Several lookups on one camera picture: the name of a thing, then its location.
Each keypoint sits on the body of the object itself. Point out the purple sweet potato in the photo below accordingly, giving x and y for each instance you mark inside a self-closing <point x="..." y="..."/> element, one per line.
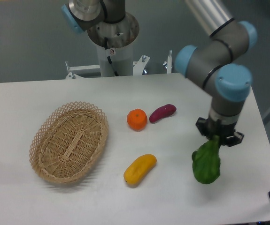
<point x="162" y="112"/>

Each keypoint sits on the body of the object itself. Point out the green bok choy vegetable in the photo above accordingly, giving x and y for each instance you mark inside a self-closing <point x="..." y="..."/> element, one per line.
<point x="206" y="161"/>

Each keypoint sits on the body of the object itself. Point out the grey robot arm, blue caps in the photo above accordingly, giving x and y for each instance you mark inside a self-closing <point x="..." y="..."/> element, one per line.
<point x="212" y="68"/>

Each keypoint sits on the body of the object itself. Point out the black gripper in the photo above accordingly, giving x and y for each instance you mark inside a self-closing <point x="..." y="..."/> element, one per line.
<point x="210" y="128"/>

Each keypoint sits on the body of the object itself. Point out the orange tangerine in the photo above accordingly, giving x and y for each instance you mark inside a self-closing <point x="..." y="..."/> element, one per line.
<point x="137" y="119"/>

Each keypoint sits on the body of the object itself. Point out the woven wicker basket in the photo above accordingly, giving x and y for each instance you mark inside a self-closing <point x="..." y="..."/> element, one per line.
<point x="69" y="143"/>

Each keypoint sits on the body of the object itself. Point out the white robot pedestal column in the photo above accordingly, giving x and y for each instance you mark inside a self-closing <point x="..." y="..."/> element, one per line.
<point x="115" y="61"/>

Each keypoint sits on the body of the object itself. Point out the white metal base frame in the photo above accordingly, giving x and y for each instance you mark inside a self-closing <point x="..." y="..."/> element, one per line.
<point x="139" y="69"/>

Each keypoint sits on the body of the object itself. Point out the yellow mango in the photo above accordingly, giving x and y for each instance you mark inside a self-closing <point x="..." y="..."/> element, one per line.
<point x="138" y="169"/>

